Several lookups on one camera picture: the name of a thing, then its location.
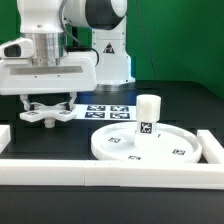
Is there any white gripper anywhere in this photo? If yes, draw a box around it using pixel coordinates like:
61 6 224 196
0 38 97 111

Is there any white cross-shaped table base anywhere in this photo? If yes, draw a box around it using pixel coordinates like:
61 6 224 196
20 102 77 128

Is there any white round table top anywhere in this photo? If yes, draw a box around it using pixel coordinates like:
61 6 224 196
91 122 202 163

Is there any white sheet with fiducial markers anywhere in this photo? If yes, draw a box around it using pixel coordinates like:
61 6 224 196
75 104 136 121

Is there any white left fence block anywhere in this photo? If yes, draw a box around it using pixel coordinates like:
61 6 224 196
0 125 11 154

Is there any white front fence bar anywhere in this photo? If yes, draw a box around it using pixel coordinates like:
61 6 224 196
0 159 224 190

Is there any white fence bar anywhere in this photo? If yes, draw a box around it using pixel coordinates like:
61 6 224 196
197 130 224 165
0 159 224 190

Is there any white right fence bar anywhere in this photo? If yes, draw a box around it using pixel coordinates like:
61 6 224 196
197 130 224 165

